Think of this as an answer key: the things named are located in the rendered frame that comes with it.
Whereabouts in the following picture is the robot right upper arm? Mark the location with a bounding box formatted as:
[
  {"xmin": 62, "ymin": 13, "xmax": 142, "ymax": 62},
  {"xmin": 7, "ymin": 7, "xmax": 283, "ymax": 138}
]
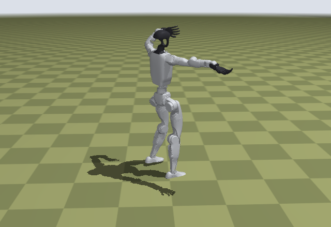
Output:
[{"xmin": 165, "ymin": 55, "xmax": 198, "ymax": 67}]

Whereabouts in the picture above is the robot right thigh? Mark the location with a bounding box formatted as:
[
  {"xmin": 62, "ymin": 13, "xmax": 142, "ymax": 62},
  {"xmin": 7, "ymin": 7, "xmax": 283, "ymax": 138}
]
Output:
[{"xmin": 165, "ymin": 97, "xmax": 183, "ymax": 144}]

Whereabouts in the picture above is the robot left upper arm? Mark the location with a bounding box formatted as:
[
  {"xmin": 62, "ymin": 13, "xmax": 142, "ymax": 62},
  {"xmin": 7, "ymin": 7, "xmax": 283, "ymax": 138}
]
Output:
[{"xmin": 145, "ymin": 41, "xmax": 155, "ymax": 57}]

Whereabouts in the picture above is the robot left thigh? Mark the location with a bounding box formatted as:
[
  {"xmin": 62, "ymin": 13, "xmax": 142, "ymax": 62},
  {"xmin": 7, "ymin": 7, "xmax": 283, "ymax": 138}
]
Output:
[{"xmin": 149, "ymin": 96, "xmax": 169, "ymax": 133}]

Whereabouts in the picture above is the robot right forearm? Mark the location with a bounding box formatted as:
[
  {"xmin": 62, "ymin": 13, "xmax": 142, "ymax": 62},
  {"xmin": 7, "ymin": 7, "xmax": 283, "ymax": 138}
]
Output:
[{"xmin": 188, "ymin": 59, "xmax": 217, "ymax": 69}]

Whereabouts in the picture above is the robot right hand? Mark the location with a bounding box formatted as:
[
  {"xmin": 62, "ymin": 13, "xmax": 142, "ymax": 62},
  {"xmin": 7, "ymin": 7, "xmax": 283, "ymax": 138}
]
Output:
[{"xmin": 209, "ymin": 63, "xmax": 233, "ymax": 75}]

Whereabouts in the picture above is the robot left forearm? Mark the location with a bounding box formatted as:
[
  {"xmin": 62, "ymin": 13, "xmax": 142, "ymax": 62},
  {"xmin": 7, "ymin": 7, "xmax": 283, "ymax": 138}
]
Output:
[{"xmin": 145, "ymin": 28, "xmax": 163, "ymax": 45}]

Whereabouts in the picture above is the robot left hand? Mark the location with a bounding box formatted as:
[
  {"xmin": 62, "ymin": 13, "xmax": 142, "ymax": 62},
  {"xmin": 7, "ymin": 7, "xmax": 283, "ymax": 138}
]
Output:
[{"xmin": 161, "ymin": 26, "xmax": 180, "ymax": 38}]

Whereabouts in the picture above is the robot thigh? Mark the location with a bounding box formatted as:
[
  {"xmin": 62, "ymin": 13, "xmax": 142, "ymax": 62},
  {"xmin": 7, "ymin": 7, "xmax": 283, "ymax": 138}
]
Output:
[
  {"xmin": 165, "ymin": 97, "xmax": 183, "ymax": 144},
  {"xmin": 149, "ymin": 96, "xmax": 169, "ymax": 133}
]

